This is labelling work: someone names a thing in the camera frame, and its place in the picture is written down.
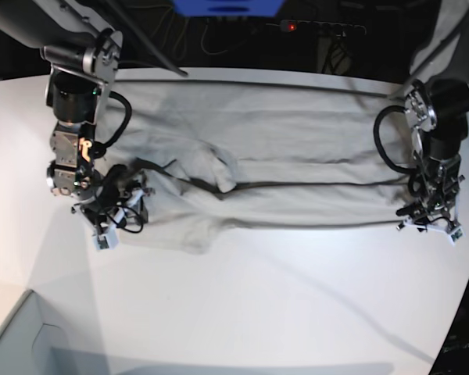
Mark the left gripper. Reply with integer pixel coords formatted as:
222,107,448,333
396,195,462,240

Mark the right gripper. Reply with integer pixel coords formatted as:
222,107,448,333
71,183,155,243

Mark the light grey t-shirt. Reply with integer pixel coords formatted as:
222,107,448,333
102,81,411,254

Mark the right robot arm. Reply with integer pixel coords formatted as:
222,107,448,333
0,1,177,250

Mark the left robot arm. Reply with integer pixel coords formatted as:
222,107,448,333
373,7,469,244

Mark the grey bin at corner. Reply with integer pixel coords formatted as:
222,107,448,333
0,290,110,374

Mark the blue box at top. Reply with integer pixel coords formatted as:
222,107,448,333
172,0,285,17

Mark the black power strip red light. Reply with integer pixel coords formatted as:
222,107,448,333
277,20,367,37

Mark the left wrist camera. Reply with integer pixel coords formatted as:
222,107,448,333
447,226,464,245

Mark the thin looped cable background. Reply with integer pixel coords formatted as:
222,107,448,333
149,16,234,63

